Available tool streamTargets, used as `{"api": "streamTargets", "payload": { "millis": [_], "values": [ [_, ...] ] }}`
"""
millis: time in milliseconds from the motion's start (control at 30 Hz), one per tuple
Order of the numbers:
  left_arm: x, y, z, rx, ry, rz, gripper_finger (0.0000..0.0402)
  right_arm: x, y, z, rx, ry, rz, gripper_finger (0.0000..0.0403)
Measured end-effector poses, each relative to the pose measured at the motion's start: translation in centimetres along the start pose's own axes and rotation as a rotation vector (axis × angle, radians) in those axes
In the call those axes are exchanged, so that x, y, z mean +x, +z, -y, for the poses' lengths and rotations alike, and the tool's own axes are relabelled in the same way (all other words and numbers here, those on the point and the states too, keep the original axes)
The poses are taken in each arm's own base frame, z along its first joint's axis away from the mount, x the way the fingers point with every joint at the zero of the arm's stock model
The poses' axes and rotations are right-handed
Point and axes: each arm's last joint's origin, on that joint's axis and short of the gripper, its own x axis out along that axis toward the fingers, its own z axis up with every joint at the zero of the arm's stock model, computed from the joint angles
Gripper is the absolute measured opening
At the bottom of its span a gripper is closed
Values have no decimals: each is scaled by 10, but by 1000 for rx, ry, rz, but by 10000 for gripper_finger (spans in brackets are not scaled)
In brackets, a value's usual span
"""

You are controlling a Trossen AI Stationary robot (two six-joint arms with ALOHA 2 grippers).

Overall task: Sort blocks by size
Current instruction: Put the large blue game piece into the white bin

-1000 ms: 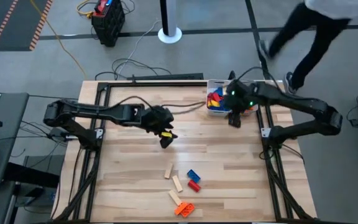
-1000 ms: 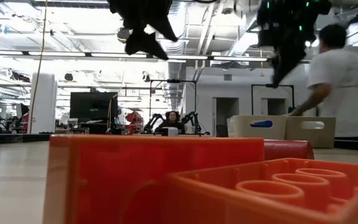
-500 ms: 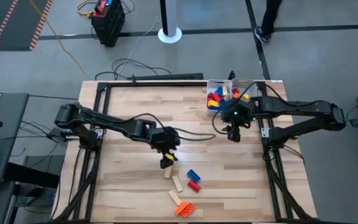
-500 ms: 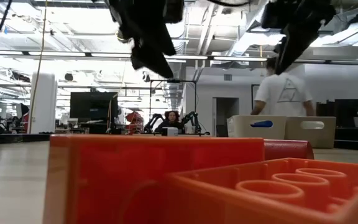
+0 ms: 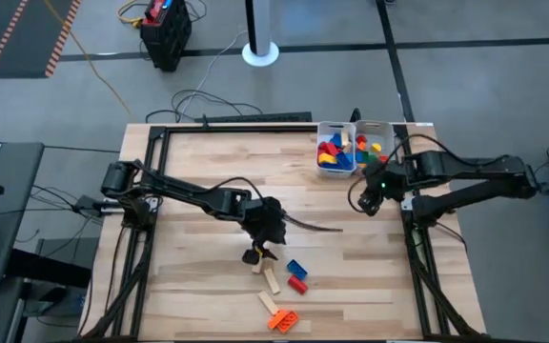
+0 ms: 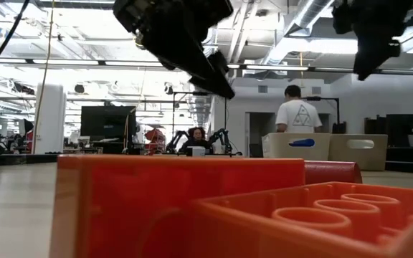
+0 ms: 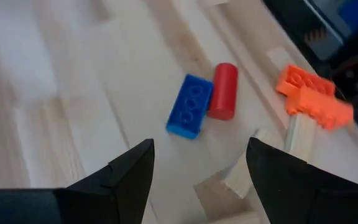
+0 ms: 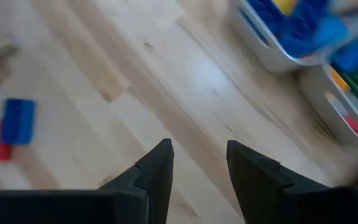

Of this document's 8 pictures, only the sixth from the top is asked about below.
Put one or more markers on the orange toy brick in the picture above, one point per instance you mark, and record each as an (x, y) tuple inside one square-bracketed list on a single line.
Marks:
[(335, 222), (138, 200)]

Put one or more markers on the black equipment stack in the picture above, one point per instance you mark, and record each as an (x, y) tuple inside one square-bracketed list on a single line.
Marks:
[(400, 123)]

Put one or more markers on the red toy brick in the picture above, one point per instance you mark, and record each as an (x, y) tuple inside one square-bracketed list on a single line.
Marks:
[(332, 172)]

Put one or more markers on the black background robot arm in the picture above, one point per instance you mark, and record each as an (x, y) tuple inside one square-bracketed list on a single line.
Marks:
[(222, 138), (174, 139)]

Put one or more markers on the small black ceiling fixture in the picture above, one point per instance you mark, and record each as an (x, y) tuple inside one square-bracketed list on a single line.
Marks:
[(79, 89), (168, 89)]

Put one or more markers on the red background item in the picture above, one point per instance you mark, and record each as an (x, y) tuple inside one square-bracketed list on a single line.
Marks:
[(155, 136)]

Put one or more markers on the ribbed silver ventilation duct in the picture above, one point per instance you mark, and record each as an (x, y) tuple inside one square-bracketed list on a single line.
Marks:
[(203, 114)]

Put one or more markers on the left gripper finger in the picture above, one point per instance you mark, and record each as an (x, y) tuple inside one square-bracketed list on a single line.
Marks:
[(203, 77), (219, 64)]

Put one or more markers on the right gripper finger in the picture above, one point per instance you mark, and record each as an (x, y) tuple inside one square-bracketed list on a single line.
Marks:
[(364, 57), (385, 52)]

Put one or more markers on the white wall vent grille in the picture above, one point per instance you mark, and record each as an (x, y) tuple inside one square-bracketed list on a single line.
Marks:
[(262, 89), (316, 90)]

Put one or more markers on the small white box device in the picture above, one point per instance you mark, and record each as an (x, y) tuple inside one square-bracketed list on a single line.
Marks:
[(197, 150)]

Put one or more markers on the long ceiling light bar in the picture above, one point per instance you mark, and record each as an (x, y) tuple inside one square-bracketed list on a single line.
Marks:
[(282, 67)]

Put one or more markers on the white plastic bin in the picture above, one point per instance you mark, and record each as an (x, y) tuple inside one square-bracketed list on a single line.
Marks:
[(274, 148)]

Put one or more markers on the black monitor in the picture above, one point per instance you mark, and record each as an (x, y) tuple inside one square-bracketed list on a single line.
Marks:
[(106, 122)]

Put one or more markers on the black gantry frame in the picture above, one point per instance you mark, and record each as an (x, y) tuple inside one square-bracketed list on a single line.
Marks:
[(330, 98), (200, 93)]

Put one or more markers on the person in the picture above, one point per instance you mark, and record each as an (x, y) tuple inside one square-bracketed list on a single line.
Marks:
[(196, 135), (298, 118)]

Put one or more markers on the blue toy brick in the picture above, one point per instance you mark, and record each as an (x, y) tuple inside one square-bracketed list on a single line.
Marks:
[(301, 143)]

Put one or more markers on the white pillar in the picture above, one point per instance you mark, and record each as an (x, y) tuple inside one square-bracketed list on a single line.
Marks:
[(50, 122)]

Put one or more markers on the black and red chair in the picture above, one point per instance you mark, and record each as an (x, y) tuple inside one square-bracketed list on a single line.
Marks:
[(29, 126)]

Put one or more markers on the beige plastic bin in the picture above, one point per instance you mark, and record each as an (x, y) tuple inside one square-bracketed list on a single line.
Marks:
[(339, 152)]

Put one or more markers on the smooth silver ventilation duct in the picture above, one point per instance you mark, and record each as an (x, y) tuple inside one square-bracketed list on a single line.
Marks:
[(299, 21)]

